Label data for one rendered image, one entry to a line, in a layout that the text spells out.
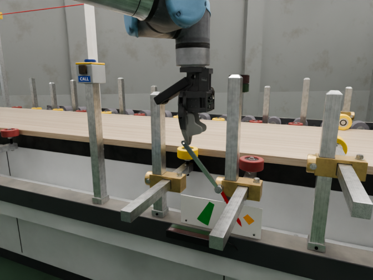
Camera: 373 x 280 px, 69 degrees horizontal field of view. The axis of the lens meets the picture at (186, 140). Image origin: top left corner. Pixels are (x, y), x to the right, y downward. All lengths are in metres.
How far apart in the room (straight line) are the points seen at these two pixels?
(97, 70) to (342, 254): 0.93
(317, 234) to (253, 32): 4.36
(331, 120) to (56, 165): 1.27
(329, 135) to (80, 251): 1.36
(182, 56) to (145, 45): 3.87
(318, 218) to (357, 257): 0.14
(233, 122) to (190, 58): 0.22
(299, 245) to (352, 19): 5.62
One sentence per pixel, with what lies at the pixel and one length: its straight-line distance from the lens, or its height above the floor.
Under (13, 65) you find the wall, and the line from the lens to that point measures 4.78.
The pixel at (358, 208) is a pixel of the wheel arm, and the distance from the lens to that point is 0.58.
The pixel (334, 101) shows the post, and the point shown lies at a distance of 0.77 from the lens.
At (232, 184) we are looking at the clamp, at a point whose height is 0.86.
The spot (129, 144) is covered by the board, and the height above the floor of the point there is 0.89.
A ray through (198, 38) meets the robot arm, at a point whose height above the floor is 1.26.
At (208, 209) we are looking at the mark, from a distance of 0.89.
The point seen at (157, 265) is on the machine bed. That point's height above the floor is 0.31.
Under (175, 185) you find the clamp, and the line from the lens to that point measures 0.90.
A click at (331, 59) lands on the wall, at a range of 5.97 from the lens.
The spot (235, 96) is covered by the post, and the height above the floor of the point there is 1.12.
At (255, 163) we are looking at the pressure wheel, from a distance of 0.91.
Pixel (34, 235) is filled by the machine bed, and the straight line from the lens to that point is 1.91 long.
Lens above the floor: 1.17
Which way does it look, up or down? 13 degrees down
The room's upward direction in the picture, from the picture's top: straight up
